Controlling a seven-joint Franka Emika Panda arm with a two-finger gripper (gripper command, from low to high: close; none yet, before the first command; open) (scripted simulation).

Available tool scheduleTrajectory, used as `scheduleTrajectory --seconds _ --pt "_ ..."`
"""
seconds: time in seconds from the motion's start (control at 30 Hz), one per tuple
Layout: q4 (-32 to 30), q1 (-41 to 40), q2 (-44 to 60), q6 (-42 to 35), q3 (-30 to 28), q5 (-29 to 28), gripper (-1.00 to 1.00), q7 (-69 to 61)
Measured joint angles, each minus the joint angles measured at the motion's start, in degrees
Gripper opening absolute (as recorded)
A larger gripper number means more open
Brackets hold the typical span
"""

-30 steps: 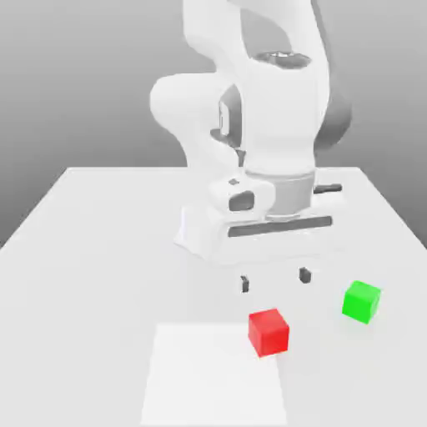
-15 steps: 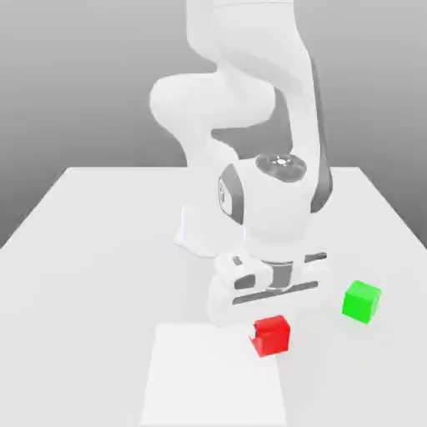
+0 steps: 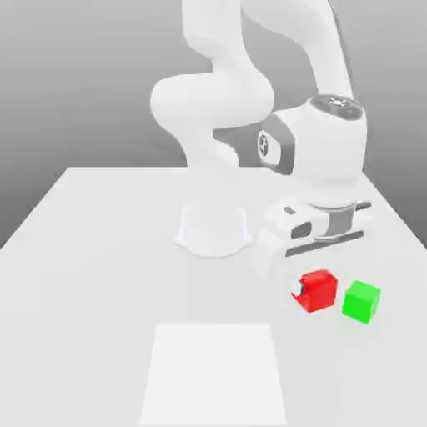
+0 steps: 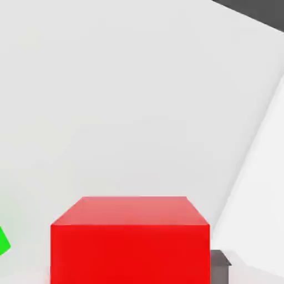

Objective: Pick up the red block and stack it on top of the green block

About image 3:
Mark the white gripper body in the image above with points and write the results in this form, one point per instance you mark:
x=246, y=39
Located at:
x=313, y=258

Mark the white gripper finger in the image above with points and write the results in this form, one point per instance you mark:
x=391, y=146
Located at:
x=297, y=287

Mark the small red cube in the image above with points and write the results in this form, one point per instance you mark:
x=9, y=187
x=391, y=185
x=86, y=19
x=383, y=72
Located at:
x=320, y=292

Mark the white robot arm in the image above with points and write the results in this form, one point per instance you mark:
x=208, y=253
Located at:
x=213, y=100

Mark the small green cube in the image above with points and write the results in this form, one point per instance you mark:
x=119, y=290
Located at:
x=360, y=302

